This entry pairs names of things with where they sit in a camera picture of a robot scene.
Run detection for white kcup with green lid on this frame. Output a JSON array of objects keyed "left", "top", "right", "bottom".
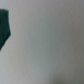
[{"left": 0, "top": 9, "right": 11, "bottom": 50}]

